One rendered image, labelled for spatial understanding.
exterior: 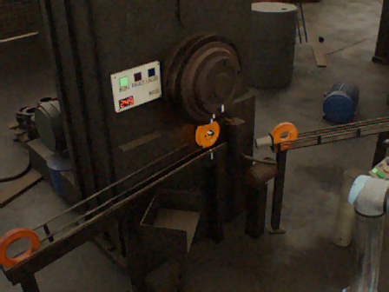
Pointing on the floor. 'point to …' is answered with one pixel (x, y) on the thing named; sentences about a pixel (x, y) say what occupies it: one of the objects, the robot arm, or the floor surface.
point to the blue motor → (341, 102)
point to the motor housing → (257, 195)
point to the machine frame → (150, 18)
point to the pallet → (24, 129)
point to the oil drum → (273, 44)
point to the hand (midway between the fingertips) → (386, 167)
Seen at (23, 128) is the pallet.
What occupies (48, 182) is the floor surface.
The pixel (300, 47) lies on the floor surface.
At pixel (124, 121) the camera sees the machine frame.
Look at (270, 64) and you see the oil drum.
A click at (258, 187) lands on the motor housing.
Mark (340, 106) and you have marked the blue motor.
